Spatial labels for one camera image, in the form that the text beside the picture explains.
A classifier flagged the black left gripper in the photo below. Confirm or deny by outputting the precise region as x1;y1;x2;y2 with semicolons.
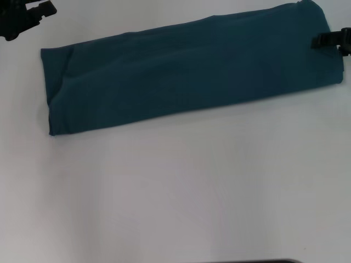
0;0;58;42

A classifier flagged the teal t-shirt with pink lettering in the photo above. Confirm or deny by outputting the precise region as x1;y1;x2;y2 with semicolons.
40;0;344;137

